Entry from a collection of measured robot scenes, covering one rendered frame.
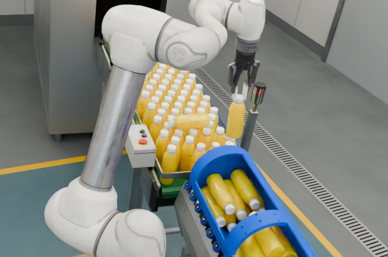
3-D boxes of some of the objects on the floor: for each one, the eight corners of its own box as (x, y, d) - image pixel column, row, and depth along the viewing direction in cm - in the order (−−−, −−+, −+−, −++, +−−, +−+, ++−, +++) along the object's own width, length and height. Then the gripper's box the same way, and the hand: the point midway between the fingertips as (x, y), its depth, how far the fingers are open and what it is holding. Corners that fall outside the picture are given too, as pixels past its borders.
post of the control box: (117, 302, 288) (134, 157, 238) (115, 296, 291) (133, 152, 241) (124, 301, 289) (143, 156, 239) (122, 295, 293) (141, 151, 242)
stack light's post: (214, 262, 325) (252, 113, 269) (212, 257, 328) (248, 109, 272) (220, 261, 326) (258, 112, 271) (218, 256, 329) (255, 108, 274)
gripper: (230, 55, 194) (223, 107, 208) (269, 51, 199) (260, 101, 213) (222, 45, 200) (216, 96, 214) (261, 41, 205) (253, 91, 219)
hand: (239, 92), depth 212 cm, fingers closed on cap, 4 cm apart
